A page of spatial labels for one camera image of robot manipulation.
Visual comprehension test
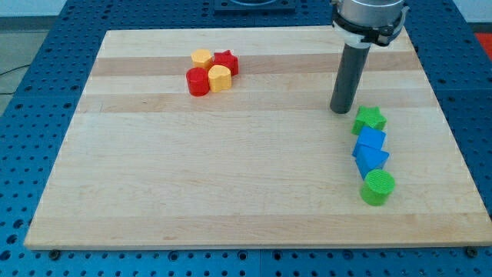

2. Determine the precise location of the board stop bolt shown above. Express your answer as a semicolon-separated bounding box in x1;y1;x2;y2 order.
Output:
464;247;478;259
48;249;61;261

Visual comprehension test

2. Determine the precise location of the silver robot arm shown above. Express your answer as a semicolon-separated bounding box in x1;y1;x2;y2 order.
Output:
330;0;410;114

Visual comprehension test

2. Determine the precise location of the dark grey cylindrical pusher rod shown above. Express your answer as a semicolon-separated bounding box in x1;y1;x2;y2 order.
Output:
330;44;370;114

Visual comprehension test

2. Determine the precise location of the yellow heart block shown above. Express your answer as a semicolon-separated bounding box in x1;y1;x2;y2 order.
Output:
208;65;232;92

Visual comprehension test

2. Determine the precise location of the red star block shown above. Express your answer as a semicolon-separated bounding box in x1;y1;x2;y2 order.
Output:
213;50;239;76

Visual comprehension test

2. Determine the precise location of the blue cube block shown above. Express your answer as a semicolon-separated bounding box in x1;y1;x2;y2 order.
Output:
352;126;387;157

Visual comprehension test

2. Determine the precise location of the black cable on floor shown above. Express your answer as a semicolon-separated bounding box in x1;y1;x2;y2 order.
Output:
0;64;30;77

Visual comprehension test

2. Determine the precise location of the wooden board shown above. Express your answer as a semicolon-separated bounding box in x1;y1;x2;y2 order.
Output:
24;26;491;250

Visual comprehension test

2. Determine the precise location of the right board stop bolt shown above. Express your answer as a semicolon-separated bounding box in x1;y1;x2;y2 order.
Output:
464;247;478;259

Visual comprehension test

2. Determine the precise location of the green cylinder block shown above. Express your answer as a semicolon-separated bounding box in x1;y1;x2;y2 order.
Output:
360;169;396;206

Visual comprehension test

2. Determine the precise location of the yellow hexagon block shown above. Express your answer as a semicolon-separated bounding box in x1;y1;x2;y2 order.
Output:
191;48;213;70

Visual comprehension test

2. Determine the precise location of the green star block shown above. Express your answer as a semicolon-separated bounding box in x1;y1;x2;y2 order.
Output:
351;105;387;135

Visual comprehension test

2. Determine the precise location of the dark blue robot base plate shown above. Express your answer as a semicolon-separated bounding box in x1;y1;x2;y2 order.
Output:
211;0;298;14

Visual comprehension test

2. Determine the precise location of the left board stop bolt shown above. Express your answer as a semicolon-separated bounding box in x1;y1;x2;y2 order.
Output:
48;249;61;261

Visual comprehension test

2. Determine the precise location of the blue triangle block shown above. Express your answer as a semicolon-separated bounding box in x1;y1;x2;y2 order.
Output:
354;145;390;179

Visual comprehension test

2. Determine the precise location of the red cylinder block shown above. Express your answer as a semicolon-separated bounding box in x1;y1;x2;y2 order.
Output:
185;67;210;97

